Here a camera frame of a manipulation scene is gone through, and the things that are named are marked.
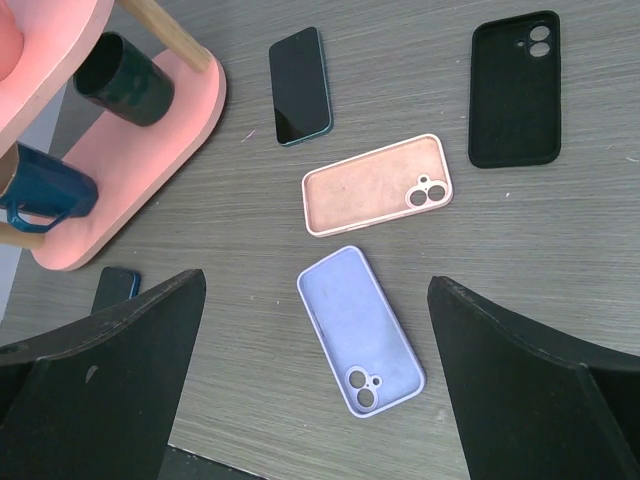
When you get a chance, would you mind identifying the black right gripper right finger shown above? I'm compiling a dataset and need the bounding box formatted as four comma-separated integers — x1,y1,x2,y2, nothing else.
427,276,639,479

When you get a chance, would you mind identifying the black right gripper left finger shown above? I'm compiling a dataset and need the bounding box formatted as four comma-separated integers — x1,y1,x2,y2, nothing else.
1,269,206,479

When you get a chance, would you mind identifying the blue-edged black phone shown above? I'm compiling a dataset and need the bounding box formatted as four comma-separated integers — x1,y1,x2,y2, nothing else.
91,267,141,314

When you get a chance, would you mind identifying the lilac phone case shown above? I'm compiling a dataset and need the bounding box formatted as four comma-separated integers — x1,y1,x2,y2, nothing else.
297,245,426,418

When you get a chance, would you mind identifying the pink phone case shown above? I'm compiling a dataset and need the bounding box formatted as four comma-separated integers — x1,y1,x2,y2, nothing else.
301,134,454,238

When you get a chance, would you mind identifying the teal-edged black phone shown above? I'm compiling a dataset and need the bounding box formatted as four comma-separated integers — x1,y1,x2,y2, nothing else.
268,26,333,146

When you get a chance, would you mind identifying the blue mug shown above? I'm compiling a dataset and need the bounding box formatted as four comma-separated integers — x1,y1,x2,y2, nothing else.
1,142,99,234

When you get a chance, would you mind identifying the dark green cup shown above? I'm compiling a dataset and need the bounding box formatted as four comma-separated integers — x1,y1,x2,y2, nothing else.
73,32,175,127

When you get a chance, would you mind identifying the pink three-tier shelf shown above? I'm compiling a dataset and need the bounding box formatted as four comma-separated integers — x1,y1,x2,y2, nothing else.
1,1,226,271

